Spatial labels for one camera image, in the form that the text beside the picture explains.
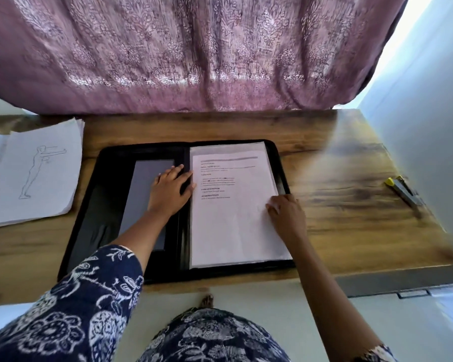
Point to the person's left hand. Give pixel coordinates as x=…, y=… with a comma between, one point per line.
x=170, y=192

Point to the person's right hand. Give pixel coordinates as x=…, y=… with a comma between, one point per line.
x=288, y=218

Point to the stack of printed papers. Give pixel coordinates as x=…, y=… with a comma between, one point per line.
x=234, y=215

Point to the black folder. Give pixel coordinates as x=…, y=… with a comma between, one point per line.
x=106, y=207

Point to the silver yellow black stapler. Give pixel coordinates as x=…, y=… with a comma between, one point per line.
x=404, y=192

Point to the body figure paper stack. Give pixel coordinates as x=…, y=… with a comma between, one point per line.
x=34, y=177

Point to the person's right forearm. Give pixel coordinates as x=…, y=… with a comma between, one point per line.
x=332, y=305

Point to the person's left forearm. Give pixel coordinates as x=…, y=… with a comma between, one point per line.
x=140, y=241

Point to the person's bare foot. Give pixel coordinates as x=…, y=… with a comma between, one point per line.
x=206, y=301

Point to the pink patterned curtain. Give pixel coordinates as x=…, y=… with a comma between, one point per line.
x=189, y=49

